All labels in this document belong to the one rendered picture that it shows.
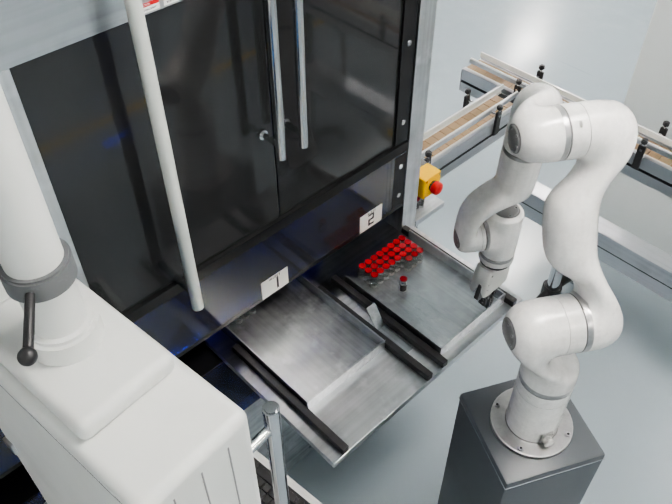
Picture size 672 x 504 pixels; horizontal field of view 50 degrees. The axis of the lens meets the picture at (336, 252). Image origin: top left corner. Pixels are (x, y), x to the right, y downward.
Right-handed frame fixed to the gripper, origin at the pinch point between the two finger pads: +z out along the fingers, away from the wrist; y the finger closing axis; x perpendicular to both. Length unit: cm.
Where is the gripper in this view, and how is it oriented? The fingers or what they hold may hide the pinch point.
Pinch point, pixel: (486, 299)
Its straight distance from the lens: 192.5
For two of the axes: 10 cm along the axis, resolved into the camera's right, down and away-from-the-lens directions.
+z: 0.0, 7.0, 7.2
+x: 6.9, 5.2, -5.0
